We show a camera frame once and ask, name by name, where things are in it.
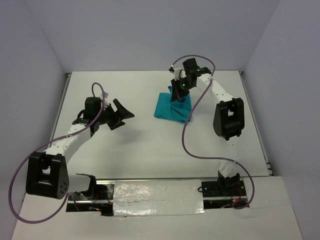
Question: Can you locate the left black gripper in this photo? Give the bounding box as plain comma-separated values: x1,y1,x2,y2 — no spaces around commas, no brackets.
95,98,134,131

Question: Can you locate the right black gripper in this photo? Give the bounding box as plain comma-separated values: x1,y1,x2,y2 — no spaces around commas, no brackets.
171,77,195,102

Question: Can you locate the teal t shirt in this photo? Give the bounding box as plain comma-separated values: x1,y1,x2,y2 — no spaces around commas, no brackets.
153,86,192,124

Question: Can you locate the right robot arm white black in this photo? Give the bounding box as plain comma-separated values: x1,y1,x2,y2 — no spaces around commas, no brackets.
169,55,245,197

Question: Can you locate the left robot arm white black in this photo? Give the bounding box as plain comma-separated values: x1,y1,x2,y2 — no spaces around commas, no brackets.
25,97,135,199

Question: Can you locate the silver tape patch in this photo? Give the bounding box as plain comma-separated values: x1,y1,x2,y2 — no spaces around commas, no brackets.
112,179,205,217

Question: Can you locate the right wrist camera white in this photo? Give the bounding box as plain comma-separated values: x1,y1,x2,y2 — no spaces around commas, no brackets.
169,65,186,81

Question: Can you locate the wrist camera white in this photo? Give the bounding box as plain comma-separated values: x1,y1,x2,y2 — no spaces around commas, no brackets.
169,65,186,81
100,91,110,108

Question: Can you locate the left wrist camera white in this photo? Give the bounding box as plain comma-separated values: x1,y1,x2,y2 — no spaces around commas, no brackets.
100,91,110,108

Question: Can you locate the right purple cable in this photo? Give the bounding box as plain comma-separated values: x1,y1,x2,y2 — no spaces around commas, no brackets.
172,54,255,209

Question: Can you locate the purple cable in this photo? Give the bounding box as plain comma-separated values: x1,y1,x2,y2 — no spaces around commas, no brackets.
172,54,255,209
8,82,106,224

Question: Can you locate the metal base rail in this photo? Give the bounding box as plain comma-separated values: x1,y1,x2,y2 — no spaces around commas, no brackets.
66,178,250,217

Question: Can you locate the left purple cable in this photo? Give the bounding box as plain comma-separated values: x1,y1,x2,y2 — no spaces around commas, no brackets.
8,82,106,224

